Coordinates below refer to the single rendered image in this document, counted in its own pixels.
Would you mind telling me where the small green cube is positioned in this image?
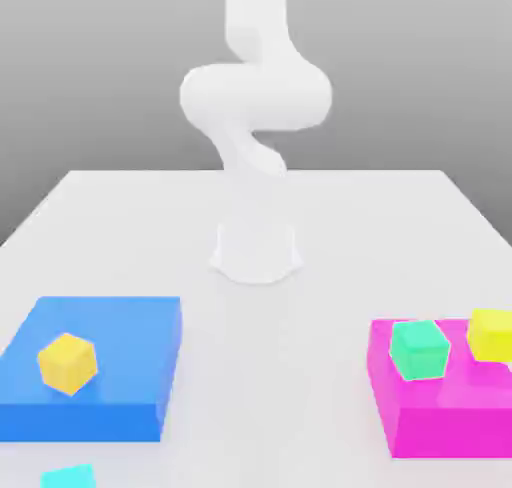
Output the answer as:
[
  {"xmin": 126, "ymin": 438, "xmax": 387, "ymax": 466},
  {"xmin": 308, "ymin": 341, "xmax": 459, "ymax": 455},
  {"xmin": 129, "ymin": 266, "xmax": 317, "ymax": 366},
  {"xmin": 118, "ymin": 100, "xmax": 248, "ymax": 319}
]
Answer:
[{"xmin": 388, "ymin": 319, "xmax": 452, "ymax": 382}]

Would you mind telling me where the small orange cube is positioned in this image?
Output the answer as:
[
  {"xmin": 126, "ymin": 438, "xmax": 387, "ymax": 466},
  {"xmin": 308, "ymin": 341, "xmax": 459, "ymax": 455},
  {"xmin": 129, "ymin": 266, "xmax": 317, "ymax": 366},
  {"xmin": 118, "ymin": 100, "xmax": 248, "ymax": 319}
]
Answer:
[{"xmin": 36, "ymin": 332, "xmax": 99, "ymax": 398}]

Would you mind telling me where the small yellow cube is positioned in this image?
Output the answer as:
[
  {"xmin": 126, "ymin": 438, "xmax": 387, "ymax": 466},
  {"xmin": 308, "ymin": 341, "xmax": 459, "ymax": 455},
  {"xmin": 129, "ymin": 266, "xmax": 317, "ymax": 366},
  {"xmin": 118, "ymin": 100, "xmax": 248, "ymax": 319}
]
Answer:
[{"xmin": 466, "ymin": 308, "xmax": 512, "ymax": 364}]

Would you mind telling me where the small cyan cube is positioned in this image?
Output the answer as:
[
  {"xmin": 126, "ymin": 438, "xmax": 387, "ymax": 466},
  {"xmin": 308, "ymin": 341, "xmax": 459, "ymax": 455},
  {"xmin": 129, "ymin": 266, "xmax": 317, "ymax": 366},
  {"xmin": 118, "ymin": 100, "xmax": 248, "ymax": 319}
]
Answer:
[{"xmin": 39, "ymin": 463, "xmax": 98, "ymax": 488}]

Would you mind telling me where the large blue box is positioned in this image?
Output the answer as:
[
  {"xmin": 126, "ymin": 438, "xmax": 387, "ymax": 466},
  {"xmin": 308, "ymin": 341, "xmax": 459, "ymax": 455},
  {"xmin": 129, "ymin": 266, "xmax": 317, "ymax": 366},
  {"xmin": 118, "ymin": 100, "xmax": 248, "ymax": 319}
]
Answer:
[{"xmin": 0, "ymin": 295, "xmax": 183, "ymax": 444}]

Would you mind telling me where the large magenta box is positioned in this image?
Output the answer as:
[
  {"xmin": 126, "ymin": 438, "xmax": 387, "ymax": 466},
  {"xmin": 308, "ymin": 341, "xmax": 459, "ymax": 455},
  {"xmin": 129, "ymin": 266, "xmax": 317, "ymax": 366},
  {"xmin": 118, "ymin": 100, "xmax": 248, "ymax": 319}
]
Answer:
[{"xmin": 366, "ymin": 317, "xmax": 512, "ymax": 460}]

